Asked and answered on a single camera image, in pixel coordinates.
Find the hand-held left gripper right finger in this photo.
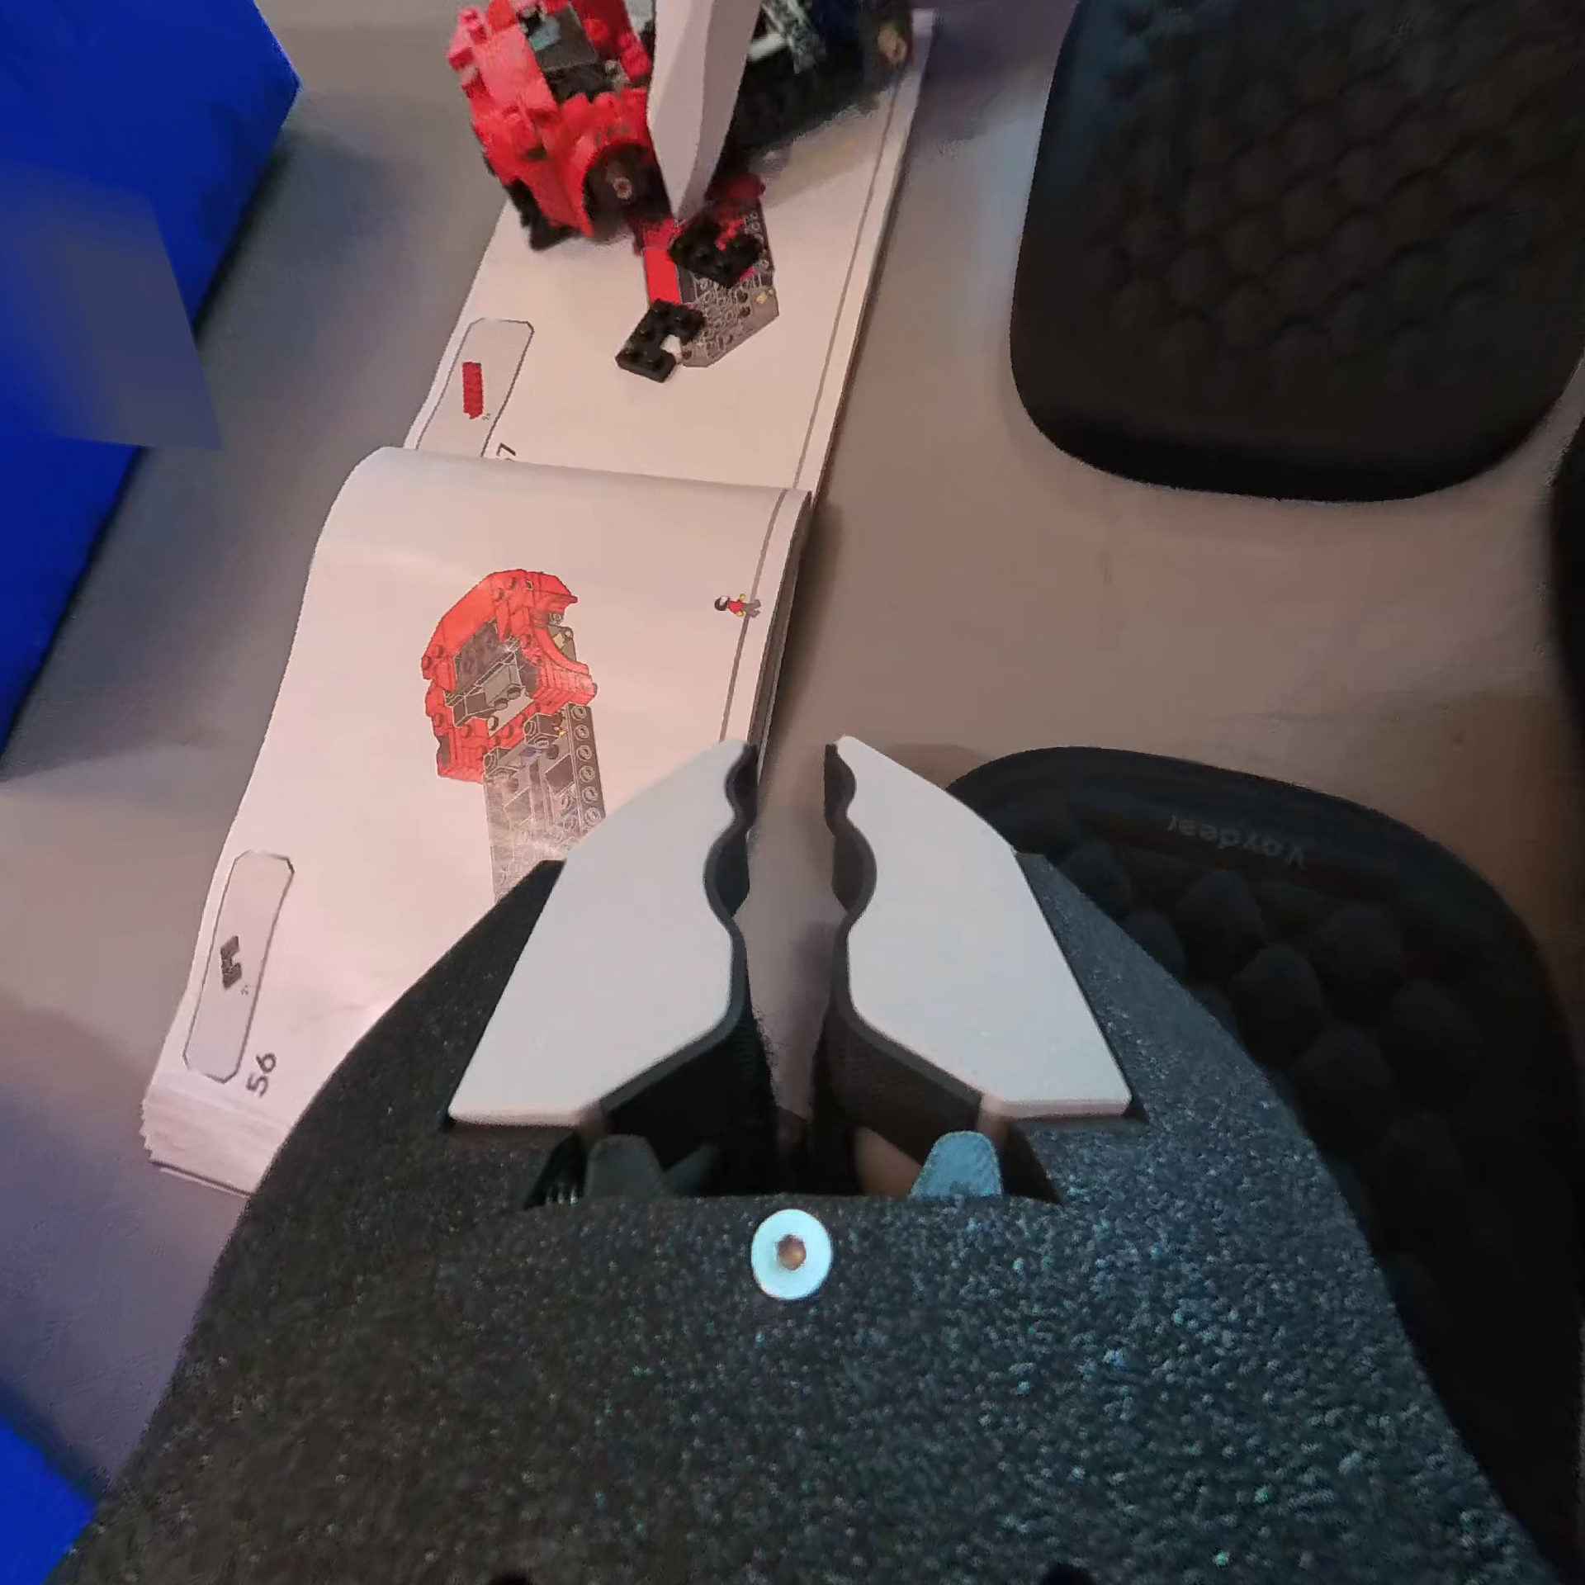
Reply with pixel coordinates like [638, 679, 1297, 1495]
[815, 734, 1138, 1136]

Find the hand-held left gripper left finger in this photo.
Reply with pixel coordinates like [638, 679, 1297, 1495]
[444, 736, 763, 1144]

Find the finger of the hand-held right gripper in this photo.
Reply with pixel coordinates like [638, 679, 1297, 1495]
[638, 0, 774, 215]

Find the red and black lego car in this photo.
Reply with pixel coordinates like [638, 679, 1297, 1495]
[449, 0, 921, 251]

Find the black and red lego piece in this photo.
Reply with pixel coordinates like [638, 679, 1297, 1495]
[615, 194, 785, 381]

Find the lego instruction booklet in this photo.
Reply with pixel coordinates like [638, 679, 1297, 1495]
[142, 0, 932, 1198]

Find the black quilted chair seat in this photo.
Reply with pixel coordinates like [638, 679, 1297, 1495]
[1010, 0, 1585, 504]
[951, 745, 1585, 1549]

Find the blue plastic bin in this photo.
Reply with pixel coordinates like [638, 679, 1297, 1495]
[0, 1419, 104, 1585]
[0, 0, 304, 749]

